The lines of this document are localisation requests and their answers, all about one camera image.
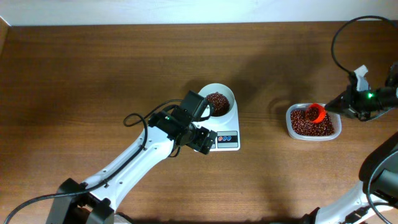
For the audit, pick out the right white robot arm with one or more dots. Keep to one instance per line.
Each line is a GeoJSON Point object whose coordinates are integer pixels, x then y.
{"type": "Point", "coordinates": [376, 190]}

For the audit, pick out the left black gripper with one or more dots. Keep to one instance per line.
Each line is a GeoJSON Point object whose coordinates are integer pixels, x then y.
{"type": "Point", "coordinates": [205, 141]}

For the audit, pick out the clear plastic bean container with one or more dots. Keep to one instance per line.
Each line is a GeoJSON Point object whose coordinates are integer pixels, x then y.
{"type": "Point", "coordinates": [335, 120]}

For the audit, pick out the white round bowl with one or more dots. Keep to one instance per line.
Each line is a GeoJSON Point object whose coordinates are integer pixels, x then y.
{"type": "Point", "coordinates": [224, 90]}

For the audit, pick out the white digital kitchen scale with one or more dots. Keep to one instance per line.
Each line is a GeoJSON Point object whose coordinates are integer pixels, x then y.
{"type": "Point", "coordinates": [226, 127]}

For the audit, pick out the red beans in bowl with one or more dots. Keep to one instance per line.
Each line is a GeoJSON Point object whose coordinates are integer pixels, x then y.
{"type": "Point", "coordinates": [220, 104]}

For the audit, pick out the red beans in container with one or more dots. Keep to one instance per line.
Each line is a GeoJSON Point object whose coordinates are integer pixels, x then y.
{"type": "Point", "coordinates": [305, 127]}

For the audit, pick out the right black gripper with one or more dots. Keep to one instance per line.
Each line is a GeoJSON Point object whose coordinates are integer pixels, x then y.
{"type": "Point", "coordinates": [348, 105]}

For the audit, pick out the red plastic scoop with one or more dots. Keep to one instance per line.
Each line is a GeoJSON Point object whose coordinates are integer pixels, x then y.
{"type": "Point", "coordinates": [315, 113]}

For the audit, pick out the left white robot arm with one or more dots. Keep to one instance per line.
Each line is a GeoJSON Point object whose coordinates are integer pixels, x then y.
{"type": "Point", "coordinates": [166, 129]}

